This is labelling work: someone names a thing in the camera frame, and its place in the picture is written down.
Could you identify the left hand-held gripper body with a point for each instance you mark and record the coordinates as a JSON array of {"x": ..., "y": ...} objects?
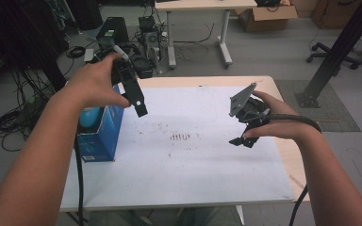
[{"x": 135, "y": 66}]

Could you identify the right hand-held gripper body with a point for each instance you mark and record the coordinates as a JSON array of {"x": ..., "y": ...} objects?
[{"x": 248, "y": 106}]

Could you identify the blue cardboard box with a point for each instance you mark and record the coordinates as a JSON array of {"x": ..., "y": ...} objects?
[{"x": 102, "y": 138}]

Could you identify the person's right hand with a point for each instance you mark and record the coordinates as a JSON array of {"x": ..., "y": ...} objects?
[{"x": 279, "y": 122}]

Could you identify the person's left hand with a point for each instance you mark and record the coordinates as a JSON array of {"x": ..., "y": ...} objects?
[{"x": 94, "y": 84}]

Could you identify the grey open computer tower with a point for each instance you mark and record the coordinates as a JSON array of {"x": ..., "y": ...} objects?
[{"x": 151, "y": 34}]

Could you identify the black computer tower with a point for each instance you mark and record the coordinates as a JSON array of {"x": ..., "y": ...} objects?
[{"x": 113, "y": 29}]

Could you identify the power strip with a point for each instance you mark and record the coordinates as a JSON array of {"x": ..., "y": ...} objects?
[{"x": 88, "y": 55}]

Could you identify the light wooden table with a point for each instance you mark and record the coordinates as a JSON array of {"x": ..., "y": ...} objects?
[{"x": 182, "y": 81}]

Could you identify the white table mat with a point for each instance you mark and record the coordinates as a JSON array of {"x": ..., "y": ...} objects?
[{"x": 194, "y": 175}]

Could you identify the white table leg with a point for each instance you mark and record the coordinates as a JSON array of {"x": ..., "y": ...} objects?
[{"x": 239, "y": 215}]

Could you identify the grey floor mat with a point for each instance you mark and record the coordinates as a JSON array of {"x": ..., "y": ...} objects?
[{"x": 326, "y": 116}]

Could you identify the open cardboard box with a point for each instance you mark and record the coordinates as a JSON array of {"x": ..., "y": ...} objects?
[{"x": 267, "y": 19}]

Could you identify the white-legged desk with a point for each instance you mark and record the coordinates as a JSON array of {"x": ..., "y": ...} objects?
[{"x": 201, "y": 4}]

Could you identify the black office chair base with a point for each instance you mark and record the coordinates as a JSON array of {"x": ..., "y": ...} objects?
[{"x": 322, "y": 53}]

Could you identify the closed brown cardboard box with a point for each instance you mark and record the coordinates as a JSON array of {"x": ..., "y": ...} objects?
[{"x": 333, "y": 14}]

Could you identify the black metal post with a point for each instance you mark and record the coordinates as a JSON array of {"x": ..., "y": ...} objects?
[{"x": 342, "y": 47}]

